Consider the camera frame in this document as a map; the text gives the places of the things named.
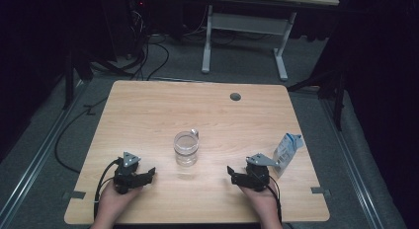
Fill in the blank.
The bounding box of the person's left hand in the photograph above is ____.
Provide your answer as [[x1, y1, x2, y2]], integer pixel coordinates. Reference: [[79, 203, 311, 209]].
[[97, 182, 143, 227]]

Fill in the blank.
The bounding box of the white and blue pouch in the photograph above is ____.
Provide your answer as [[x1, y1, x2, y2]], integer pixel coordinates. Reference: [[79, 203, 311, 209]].
[[272, 132, 304, 180]]

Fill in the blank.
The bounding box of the grey tape strip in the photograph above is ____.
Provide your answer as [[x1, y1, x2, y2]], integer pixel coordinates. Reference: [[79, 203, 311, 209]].
[[310, 186, 332, 195], [62, 190, 87, 201]]

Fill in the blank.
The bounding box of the bundle of black cables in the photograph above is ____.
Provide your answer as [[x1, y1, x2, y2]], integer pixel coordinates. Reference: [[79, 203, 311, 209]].
[[126, 1, 171, 81]]

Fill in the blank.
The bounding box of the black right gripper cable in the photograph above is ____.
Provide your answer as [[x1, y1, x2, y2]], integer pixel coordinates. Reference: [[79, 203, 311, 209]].
[[266, 174, 284, 224]]

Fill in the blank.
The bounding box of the black tripod stand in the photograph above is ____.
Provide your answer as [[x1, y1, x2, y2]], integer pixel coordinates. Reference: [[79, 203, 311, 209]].
[[287, 65, 348, 132]]

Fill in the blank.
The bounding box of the white-legged desk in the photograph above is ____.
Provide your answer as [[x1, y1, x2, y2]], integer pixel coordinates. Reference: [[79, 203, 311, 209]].
[[201, 0, 340, 82]]

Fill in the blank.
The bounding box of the black metal stand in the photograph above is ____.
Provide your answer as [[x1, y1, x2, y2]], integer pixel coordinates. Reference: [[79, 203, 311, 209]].
[[61, 47, 95, 111]]

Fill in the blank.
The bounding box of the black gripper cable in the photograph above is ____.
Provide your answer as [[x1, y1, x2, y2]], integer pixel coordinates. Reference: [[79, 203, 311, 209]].
[[266, 174, 284, 224], [93, 158, 122, 221]]

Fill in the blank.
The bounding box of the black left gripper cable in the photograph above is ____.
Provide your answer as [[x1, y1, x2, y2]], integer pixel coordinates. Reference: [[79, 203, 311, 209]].
[[93, 158, 122, 221]]

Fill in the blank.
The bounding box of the metal floor rail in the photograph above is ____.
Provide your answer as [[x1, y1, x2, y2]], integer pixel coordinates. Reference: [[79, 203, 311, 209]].
[[320, 98, 385, 229], [0, 80, 89, 229]]

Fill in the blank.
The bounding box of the person's right hand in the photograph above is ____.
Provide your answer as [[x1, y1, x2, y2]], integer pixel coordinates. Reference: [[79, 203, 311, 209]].
[[238, 185, 281, 223]]

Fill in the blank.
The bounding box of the glass jar with hinged lid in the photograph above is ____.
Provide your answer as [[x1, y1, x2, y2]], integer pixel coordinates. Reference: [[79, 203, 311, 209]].
[[173, 128, 201, 167]]

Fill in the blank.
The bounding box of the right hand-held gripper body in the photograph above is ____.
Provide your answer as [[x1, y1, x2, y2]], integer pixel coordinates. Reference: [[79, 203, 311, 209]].
[[245, 153, 280, 192]]

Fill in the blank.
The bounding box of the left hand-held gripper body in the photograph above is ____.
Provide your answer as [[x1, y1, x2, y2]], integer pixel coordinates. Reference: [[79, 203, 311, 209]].
[[113, 151, 146, 194]]

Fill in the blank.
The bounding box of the long black floor cable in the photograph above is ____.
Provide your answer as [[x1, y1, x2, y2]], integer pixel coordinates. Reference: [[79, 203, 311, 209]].
[[53, 96, 111, 175]]

